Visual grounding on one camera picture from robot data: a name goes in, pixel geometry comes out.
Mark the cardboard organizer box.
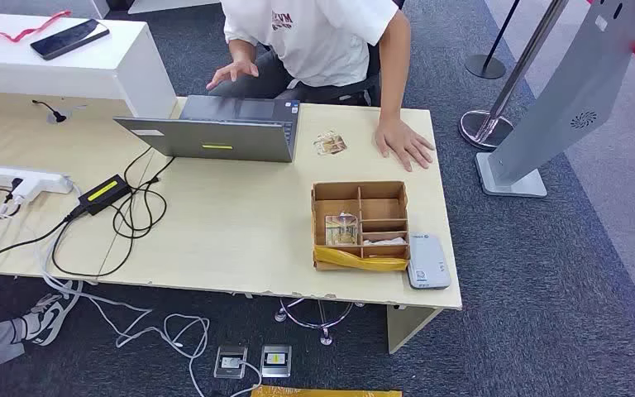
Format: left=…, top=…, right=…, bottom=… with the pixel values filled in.
left=310, top=181, right=411, bottom=272

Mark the grey laptop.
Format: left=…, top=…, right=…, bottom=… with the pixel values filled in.
left=112, top=94, right=302, bottom=164

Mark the chrome stool base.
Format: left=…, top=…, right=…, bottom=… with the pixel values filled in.
left=273, top=298, right=366, bottom=347

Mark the long white cable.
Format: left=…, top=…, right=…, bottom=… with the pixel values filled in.
left=0, top=183, right=212, bottom=397

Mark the black cable stub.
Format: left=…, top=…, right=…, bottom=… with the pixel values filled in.
left=31, top=99, right=69, bottom=124

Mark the coiled black cable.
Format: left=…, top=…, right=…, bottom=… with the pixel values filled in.
left=51, top=145, right=176, bottom=279

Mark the person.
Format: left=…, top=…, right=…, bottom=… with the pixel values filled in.
left=0, top=282, right=84, bottom=380
left=206, top=0, right=437, bottom=173

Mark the white board base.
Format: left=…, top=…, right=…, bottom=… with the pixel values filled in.
left=128, top=0, right=222, bottom=15

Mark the black mains cable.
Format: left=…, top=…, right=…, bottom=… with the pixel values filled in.
left=0, top=210, right=84, bottom=267

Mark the white power strip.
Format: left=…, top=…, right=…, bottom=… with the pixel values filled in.
left=0, top=165, right=74, bottom=196

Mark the grey cabinet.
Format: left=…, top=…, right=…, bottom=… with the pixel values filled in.
left=0, top=0, right=111, bottom=20

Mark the person's left hand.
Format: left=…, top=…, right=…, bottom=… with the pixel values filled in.
left=373, top=116, right=437, bottom=173

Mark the black smartphone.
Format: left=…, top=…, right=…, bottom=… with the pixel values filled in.
left=30, top=19, right=111, bottom=61

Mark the red lanyard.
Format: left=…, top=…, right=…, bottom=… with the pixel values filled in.
left=0, top=9, right=73, bottom=44

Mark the white plug adapter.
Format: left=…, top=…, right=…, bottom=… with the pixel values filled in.
left=13, top=183, right=45, bottom=207

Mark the grey kiosk stand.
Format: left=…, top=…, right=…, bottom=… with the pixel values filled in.
left=475, top=0, right=635, bottom=199

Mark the chrome stanchion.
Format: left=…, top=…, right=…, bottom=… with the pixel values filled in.
left=458, top=0, right=570, bottom=151

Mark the short white cable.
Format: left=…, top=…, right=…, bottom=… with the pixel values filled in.
left=228, top=358, right=264, bottom=397

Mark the black stanchion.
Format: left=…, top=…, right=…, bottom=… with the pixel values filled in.
left=464, top=0, right=521, bottom=80

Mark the floor socket with white plug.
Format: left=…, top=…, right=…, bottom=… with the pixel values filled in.
left=213, top=345, right=249, bottom=380

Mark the person's right hand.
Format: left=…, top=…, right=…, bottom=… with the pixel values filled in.
left=206, top=59, right=260, bottom=92

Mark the wooden desk side panel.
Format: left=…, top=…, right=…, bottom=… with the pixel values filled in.
left=386, top=304, right=443, bottom=355

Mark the floor socket with yellow label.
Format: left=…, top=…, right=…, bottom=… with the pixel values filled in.
left=260, top=344, right=293, bottom=379

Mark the black power brick yellow label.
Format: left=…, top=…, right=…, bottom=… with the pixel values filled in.
left=78, top=174, right=132, bottom=217

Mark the white card reader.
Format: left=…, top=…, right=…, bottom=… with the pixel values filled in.
left=406, top=232, right=452, bottom=290

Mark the yellow floor tape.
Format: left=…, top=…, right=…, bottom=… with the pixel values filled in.
left=251, top=385, right=403, bottom=397

